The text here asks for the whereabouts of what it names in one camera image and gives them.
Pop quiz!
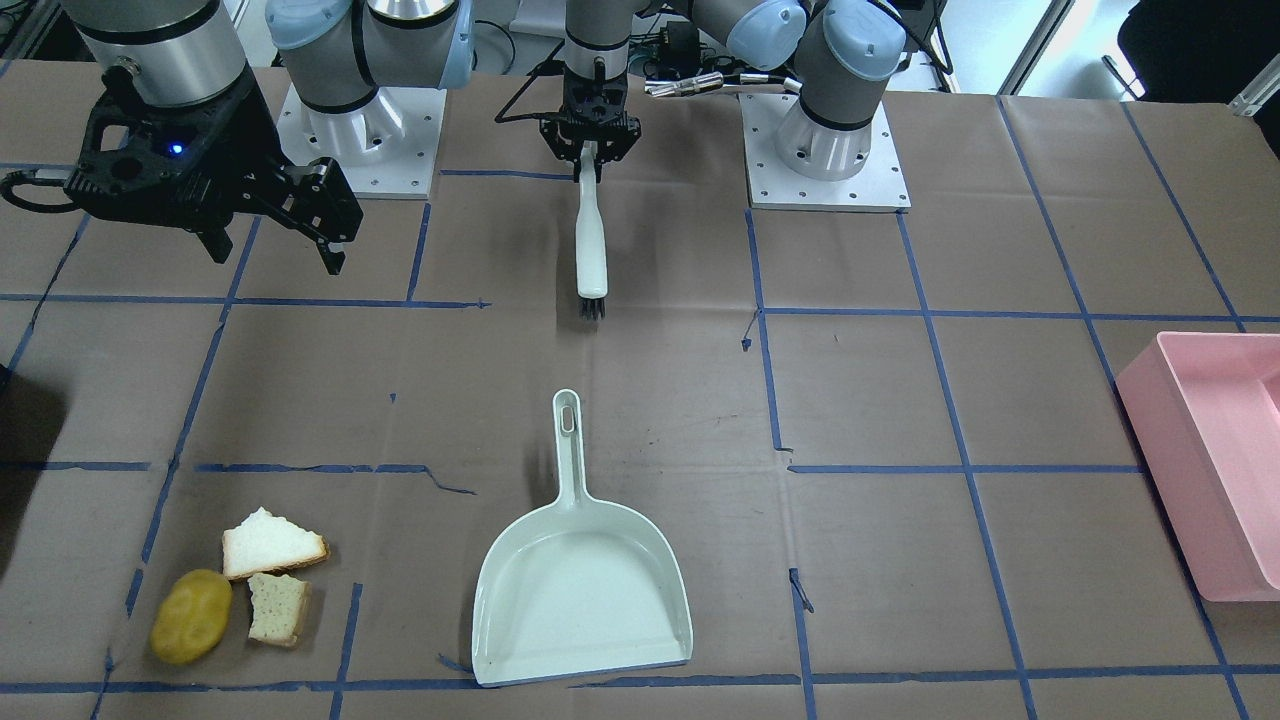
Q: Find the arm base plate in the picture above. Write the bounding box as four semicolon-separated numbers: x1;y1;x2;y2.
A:
739;94;913;213
276;87;447;200

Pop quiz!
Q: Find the yellow potato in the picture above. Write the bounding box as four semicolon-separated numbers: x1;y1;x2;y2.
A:
148;569;233;665

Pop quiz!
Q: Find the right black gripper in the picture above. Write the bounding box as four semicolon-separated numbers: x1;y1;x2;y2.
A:
64;61;364;275

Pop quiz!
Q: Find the small bread slice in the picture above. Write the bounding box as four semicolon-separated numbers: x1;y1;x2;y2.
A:
248;573;312;648

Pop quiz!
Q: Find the large bread slice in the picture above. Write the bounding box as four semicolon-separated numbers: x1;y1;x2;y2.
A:
221;507;330;582

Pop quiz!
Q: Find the pale green dustpan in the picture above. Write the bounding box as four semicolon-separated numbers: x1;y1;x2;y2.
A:
471;389;694;687

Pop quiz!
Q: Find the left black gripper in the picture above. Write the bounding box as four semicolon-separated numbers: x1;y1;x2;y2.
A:
540;70;643;169

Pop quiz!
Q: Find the pale green hand brush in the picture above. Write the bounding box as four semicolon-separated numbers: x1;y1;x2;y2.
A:
575;141;609;322

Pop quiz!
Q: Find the pink plastic bin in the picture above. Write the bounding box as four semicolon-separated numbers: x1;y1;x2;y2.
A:
1116;331;1279;602

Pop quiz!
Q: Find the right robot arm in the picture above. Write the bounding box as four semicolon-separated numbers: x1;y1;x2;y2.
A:
63;1;474;275

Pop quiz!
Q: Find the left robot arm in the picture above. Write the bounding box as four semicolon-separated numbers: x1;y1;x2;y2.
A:
536;1;915;181

